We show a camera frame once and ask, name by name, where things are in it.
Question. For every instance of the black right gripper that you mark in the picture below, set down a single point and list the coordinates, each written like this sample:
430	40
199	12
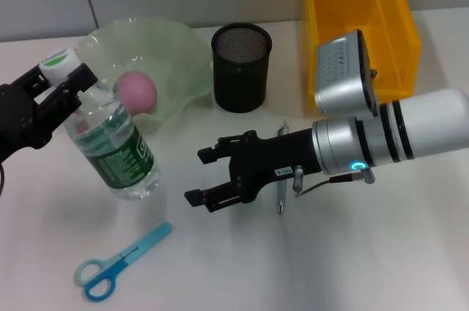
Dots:
271	160

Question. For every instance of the black mesh pen holder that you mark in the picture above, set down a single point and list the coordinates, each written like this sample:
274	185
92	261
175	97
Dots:
240	80

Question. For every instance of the blue scissors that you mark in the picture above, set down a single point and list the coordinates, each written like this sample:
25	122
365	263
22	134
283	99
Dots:
146	241

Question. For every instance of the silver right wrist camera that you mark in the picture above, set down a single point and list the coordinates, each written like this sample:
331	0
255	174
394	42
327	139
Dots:
340	80

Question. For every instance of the pink peach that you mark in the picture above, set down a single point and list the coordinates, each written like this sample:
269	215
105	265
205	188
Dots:
139	92

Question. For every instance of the green label water bottle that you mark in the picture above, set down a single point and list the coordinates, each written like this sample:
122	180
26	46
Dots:
121	157

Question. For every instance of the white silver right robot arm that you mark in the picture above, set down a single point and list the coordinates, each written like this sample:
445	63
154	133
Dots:
432	124

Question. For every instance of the pale green glass fruit plate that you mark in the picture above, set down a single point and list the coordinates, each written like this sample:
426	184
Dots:
154	43

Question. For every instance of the yellow plastic storage bin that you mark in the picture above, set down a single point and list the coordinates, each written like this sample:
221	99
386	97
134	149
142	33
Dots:
348	14

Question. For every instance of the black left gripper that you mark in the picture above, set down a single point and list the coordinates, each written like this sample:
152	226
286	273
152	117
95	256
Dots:
18	120

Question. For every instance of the silver ballpoint pen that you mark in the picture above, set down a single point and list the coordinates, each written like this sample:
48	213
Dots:
281	197

